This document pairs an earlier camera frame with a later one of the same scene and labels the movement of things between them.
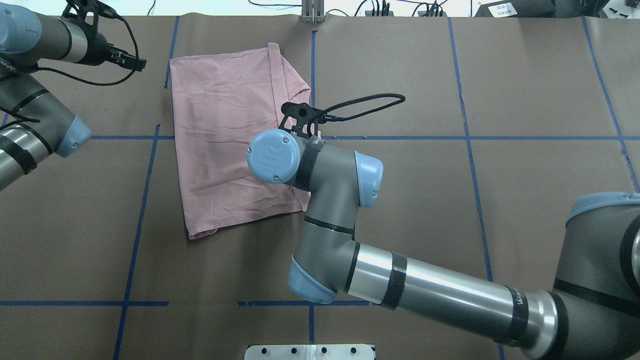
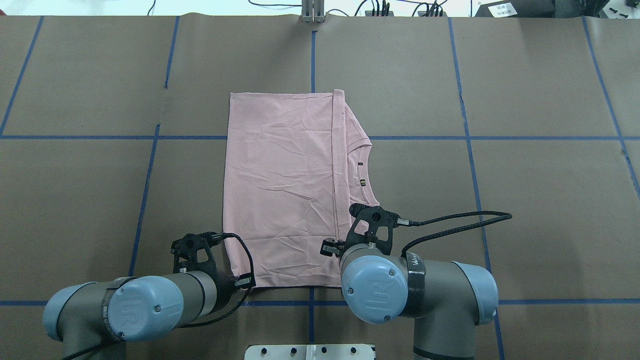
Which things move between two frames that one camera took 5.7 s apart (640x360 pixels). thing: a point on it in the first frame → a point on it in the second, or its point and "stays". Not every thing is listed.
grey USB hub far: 369,13 stays
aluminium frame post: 313,11 stays
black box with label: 517,8 stays
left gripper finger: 131,62 → 246,280
